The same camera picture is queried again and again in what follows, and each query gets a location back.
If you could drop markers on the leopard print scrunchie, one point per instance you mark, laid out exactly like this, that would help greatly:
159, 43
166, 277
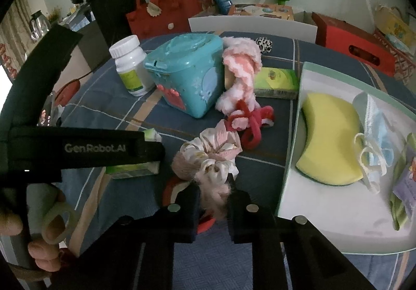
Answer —
265, 44

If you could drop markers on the glass kettle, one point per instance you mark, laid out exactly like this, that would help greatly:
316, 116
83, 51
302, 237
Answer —
39, 25

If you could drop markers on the yellow green sponge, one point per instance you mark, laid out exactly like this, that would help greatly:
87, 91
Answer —
329, 153

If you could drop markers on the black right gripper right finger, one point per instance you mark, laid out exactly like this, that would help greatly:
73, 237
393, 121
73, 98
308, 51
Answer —
288, 254

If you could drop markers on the pink floral satin scrunchie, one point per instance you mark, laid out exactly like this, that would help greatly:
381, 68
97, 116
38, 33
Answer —
209, 160

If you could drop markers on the white foam board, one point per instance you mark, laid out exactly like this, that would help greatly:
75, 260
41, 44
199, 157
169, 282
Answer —
269, 26

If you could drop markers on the red round stool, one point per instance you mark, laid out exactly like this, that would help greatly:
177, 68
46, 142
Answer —
66, 93

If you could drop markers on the person left hand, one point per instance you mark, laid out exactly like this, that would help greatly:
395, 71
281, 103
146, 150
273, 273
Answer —
50, 258

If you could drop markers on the green tissue pack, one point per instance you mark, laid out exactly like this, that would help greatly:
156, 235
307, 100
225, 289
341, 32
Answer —
276, 83
140, 169

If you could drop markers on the beige tape roll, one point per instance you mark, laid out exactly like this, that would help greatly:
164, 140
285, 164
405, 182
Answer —
58, 223

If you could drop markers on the pink white fluffy sock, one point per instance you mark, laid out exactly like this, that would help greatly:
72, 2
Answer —
242, 58

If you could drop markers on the white tray green rim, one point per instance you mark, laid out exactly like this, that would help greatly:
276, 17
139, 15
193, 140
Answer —
352, 218

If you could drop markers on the orange toy picture box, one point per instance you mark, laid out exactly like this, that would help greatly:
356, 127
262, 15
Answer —
262, 10

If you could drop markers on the teal plastic lidded box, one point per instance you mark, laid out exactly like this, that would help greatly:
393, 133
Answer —
188, 70

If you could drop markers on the yellow patterned gift bag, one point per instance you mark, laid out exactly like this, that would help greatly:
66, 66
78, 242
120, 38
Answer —
389, 21

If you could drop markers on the light blue face mask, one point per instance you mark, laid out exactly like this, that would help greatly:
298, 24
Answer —
376, 154

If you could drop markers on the red pink chenille scrunchie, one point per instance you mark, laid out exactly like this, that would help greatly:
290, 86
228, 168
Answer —
250, 123

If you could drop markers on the red cardboard box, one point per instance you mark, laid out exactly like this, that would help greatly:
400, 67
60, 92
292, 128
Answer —
347, 39

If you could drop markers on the red felt tote bag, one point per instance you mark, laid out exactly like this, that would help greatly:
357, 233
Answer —
161, 17

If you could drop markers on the white pill bottle green label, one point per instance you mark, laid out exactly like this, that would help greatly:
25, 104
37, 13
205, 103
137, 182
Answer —
129, 59

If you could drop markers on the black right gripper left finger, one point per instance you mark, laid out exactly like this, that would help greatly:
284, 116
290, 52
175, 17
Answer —
135, 254

